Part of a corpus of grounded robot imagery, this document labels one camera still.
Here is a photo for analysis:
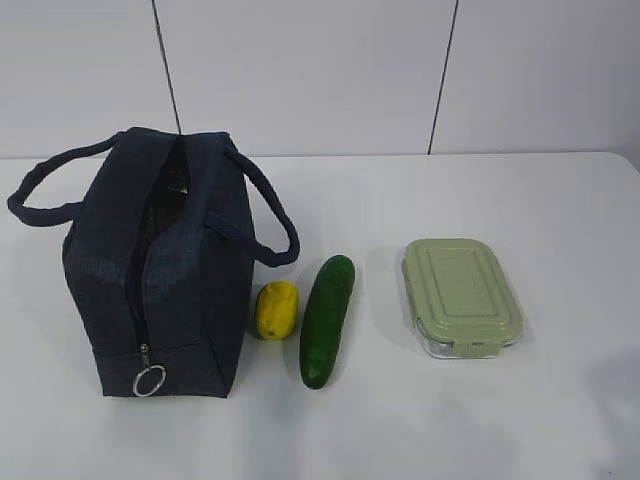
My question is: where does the green cucumber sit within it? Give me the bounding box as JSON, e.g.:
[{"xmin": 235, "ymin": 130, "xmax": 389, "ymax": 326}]
[{"xmin": 299, "ymin": 255, "xmax": 356, "ymax": 390}]

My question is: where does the yellow toy fruit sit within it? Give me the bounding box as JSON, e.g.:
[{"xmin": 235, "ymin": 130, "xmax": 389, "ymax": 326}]
[{"xmin": 255, "ymin": 281, "xmax": 299, "ymax": 340}]

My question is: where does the dark blue lunch bag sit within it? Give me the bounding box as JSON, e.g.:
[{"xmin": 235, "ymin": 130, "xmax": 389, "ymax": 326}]
[{"xmin": 7, "ymin": 127, "xmax": 300, "ymax": 398}]

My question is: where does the green lid glass food container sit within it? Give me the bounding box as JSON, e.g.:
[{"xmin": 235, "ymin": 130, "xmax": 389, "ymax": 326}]
[{"xmin": 402, "ymin": 238, "xmax": 524, "ymax": 359}]

